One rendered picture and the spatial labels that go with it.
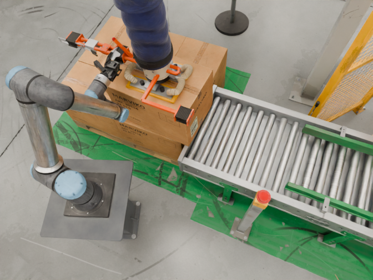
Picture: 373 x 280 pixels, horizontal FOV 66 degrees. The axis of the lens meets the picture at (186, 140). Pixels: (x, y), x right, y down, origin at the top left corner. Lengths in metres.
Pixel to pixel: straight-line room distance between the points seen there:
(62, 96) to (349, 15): 1.93
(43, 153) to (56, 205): 0.47
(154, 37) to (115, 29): 1.49
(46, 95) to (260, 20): 2.90
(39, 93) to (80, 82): 1.37
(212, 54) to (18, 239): 2.30
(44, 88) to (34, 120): 0.22
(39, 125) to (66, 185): 0.36
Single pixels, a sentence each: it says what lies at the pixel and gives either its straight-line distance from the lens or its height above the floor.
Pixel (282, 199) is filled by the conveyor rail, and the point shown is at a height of 0.59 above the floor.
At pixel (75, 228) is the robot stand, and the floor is 0.75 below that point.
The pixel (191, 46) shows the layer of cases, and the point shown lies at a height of 0.54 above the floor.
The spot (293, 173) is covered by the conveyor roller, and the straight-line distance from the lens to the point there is 2.12.
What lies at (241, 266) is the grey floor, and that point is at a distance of 2.48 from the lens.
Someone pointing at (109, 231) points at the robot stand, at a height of 0.75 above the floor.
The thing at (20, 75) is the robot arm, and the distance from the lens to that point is 1.37.
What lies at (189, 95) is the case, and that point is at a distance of 1.77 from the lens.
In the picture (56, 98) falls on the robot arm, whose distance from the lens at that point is 1.30.
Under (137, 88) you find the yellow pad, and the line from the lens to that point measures 1.83.
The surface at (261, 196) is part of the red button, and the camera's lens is 1.50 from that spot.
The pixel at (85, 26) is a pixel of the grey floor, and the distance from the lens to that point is 3.97.
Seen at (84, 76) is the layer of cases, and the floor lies 0.54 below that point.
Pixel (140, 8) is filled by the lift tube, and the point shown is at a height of 1.62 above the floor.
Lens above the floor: 2.46
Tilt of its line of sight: 64 degrees down
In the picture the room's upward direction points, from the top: 8 degrees counter-clockwise
